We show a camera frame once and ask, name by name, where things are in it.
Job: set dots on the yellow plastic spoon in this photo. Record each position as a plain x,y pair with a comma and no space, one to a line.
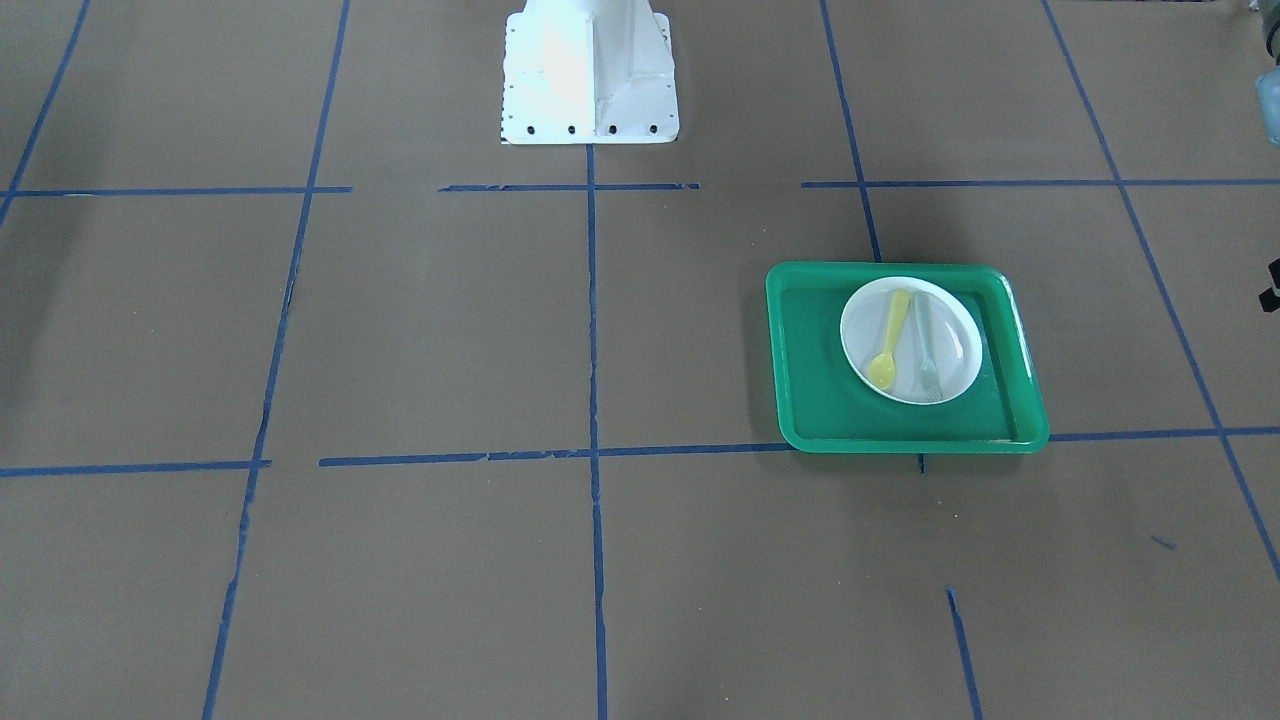
882,368

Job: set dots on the green plastic tray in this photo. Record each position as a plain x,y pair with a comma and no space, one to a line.
823,408

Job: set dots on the white round plate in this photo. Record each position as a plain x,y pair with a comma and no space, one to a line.
957,343

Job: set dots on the grey equipment at edge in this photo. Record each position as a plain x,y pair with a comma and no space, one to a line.
1267,85

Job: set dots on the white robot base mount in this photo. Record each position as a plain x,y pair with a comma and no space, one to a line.
580,72

